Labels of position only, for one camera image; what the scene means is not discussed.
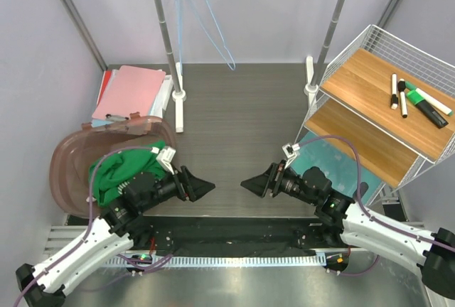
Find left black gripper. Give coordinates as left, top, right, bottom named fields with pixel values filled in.
left=140, top=162, right=215, bottom=211

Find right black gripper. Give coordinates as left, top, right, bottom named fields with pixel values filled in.
left=241, top=159, right=319, bottom=205

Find green tank top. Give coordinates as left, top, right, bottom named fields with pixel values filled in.
left=92, top=149, right=166, bottom=208

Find light blue wire hanger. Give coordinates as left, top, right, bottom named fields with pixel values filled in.
left=174, top=0, right=185, bottom=70

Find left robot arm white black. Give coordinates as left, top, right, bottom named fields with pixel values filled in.
left=16, top=166, right=215, bottom=306

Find teal cutting mat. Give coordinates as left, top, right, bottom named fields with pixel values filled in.
left=290, top=139, right=382, bottom=205

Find stack of papers folders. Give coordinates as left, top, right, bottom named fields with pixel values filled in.
left=91, top=69, right=173, bottom=127

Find brown translucent plastic basin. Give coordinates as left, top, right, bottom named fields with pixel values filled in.
left=49, top=116, right=177, bottom=219

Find grey white clothes rack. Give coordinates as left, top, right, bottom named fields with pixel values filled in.
left=146, top=0, right=358, bottom=133

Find small white black marker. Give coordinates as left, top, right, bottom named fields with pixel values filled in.
left=400, top=91, right=408, bottom=119

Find green black highlighter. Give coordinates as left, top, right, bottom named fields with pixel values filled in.
left=406, top=90, right=449, bottom=129

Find white green capped marker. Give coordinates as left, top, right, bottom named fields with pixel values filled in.
left=405, top=81, right=453, bottom=116

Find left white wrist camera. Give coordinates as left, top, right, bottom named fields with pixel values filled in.
left=151, top=146, right=176, bottom=175

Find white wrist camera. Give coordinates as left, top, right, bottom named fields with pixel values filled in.
left=282, top=143, right=300, bottom=168
left=151, top=146, right=176, bottom=175

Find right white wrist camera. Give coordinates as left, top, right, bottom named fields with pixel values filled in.
left=282, top=143, right=300, bottom=168

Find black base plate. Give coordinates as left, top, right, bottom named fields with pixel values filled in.
left=133, top=216, right=348, bottom=258

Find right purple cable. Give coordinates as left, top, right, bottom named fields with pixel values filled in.
left=298, top=135, right=455, bottom=276

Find purple cable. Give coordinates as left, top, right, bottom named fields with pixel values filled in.
left=298, top=135, right=455, bottom=276
left=12, top=146, right=175, bottom=307

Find white slotted cable duct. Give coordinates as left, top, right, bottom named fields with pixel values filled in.
left=102, top=253, right=326, bottom=268

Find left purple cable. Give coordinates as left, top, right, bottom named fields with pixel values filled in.
left=12, top=146, right=175, bottom=307

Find white wire wooden shelf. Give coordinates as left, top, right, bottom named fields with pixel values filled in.
left=301, top=25, right=454, bottom=190

